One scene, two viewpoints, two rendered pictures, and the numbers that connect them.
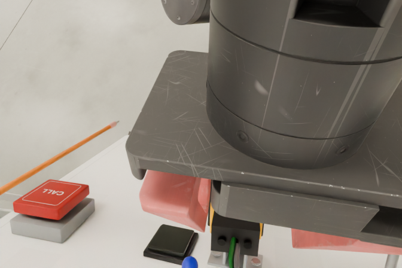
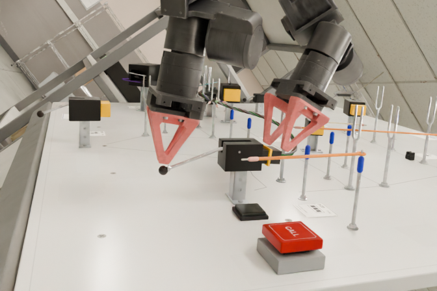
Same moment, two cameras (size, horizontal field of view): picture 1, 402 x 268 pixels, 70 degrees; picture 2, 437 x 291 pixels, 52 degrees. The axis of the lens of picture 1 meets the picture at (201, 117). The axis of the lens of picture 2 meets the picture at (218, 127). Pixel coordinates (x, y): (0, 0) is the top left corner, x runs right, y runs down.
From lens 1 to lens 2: 0.75 m
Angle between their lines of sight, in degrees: 115
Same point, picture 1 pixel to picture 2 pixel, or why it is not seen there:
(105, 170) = (185, 280)
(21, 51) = not seen: outside the picture
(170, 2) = (251, 56)
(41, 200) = (304, 229)
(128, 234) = (259, 229)
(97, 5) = not seen: outside the picture
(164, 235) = (251, 210)
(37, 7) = not seen: outside the picture
